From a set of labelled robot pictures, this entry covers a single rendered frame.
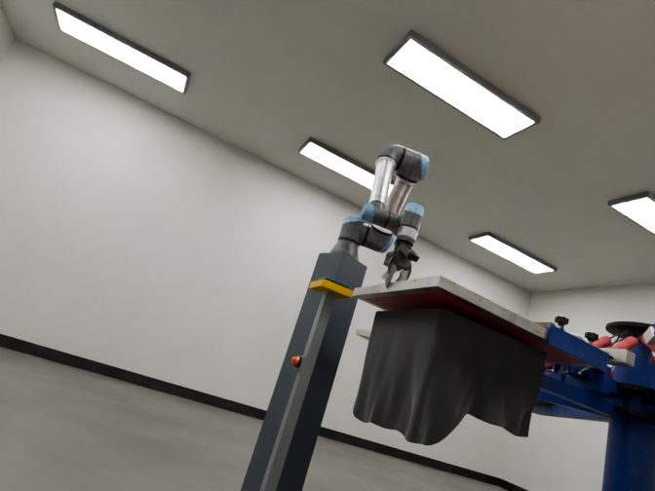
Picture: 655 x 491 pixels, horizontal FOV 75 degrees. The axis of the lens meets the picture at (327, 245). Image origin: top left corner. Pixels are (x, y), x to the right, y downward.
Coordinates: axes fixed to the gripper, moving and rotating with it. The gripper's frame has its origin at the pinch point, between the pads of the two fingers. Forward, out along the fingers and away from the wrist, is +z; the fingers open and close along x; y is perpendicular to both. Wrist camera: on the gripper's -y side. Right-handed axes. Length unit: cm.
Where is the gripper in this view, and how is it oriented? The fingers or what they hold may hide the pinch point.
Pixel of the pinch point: (394, 286)
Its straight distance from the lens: 163.1
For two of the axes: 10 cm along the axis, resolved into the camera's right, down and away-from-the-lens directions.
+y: -4.0, 1.6, 9.0
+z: -3.3, 8.9, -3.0
